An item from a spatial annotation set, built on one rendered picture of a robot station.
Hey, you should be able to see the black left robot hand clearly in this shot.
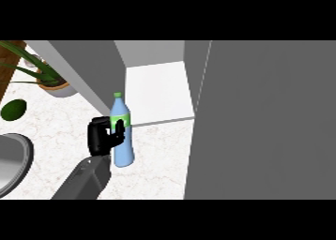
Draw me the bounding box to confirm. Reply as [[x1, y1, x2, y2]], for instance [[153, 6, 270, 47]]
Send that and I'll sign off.
[[85, 115, 125, 157]]

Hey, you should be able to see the blue water bottle green label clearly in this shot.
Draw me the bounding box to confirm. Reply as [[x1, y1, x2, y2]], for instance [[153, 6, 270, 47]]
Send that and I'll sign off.
[[107, 92, 136, 169]]

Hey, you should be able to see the grey open cabinet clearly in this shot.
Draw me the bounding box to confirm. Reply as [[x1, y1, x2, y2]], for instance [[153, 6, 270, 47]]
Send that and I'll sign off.
[[25, 40, 196, 128]]

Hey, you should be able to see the grey cabinet door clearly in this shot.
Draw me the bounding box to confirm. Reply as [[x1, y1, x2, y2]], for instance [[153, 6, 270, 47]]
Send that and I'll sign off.
[[183, 40, 336, 201]]

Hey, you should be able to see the green avocado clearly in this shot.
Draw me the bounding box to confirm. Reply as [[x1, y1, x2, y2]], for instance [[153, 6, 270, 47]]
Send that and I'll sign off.
[[0, 98, 28, 122]]

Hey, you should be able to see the grey round sink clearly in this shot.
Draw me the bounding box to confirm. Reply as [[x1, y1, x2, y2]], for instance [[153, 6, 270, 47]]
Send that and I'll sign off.
[[0, 131, 34, 201]]

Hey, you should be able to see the potted green plant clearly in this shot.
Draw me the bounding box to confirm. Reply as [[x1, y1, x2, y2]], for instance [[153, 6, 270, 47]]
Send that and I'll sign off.
[[0, 40, 78, 98]]

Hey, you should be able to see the brown wooden panel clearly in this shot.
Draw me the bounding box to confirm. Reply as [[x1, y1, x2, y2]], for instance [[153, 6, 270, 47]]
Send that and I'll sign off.
[[0, 40, 28, 123]]

